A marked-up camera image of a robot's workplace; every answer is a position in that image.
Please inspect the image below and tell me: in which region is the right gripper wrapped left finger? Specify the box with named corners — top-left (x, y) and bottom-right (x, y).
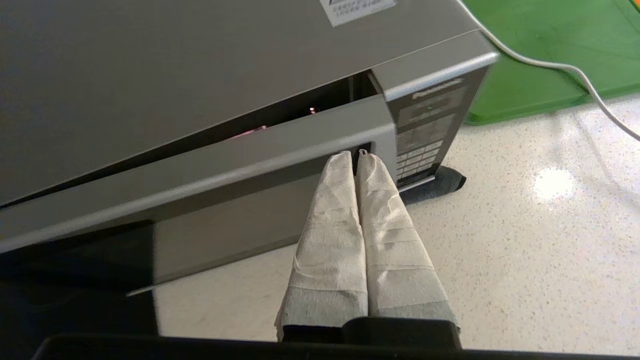
top-left (275, 151), bottom-right (369, 342)

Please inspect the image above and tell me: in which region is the right gripper wrapped right finger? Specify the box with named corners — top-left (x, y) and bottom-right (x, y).
top-left (356, 149), bottom-right (460, 333)

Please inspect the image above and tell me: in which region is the black glass microwave door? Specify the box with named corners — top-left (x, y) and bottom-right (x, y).
top-left (0, 95), bottom-right (399, 351)

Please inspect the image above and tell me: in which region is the silver microwave oven body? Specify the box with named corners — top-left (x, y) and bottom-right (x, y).
top-left (0, 0), bottom-right (501, 208)

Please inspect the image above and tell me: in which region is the green plastic cutting board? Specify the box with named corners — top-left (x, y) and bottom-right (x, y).
top-left (460, 0), bottom-right (640, 126)

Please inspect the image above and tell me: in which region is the white power cable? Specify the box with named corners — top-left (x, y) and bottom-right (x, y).
top-left (455, 0), bottom-right (640, 142)

